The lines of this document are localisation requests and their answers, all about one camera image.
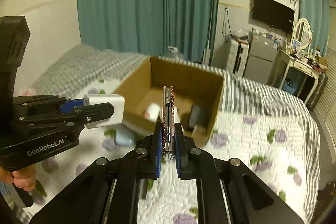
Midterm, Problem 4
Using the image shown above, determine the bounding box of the white square charger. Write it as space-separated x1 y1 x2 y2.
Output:
83 94 125 129

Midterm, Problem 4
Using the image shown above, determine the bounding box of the light blue earbuds case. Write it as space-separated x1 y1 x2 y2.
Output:
115 128 135 146

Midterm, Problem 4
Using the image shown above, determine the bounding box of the red capped white bottle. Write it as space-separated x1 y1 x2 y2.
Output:
143 103 161 122

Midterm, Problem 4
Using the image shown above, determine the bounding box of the grey 65w charger block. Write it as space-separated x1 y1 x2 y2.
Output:
187 105 207 128

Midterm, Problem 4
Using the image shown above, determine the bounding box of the white handheld device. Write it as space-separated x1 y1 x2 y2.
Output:
174 106 181 123

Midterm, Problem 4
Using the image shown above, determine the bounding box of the person left hand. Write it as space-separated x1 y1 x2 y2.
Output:
0 165 36 192

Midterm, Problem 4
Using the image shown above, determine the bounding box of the floral quilted white blanket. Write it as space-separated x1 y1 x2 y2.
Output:
23 79 320 224

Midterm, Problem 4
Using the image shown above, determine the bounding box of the grey checkered bed sheet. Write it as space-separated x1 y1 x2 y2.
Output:
31 44 320 223

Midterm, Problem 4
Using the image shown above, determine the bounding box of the brown cardboard box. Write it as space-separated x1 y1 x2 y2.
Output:
114 57 224 147

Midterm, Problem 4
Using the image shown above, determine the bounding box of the clear water jug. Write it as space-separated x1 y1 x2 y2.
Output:
163 46 188 61

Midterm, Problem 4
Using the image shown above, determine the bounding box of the white louvered wardrobe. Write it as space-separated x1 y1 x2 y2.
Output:
313 47 336 127

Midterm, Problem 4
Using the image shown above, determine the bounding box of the teal window curtain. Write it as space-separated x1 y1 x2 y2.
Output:
77 0 218 61

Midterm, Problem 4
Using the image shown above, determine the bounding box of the white ribbed suitcase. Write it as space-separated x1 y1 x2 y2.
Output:
226 39 249 77

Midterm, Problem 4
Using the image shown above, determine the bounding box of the small grey refrigerator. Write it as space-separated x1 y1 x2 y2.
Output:
243 34 278 84

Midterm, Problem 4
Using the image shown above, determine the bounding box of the white dressing table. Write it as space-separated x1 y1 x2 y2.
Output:
267 50 321 105

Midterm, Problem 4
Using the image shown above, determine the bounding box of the oval white vanity mirror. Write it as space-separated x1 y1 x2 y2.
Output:
292 18 313 50

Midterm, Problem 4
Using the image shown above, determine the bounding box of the teal right curtain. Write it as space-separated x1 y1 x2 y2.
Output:
299 0 330 57

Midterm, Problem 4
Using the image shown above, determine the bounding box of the black wall television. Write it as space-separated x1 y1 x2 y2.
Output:
252 0 295 34

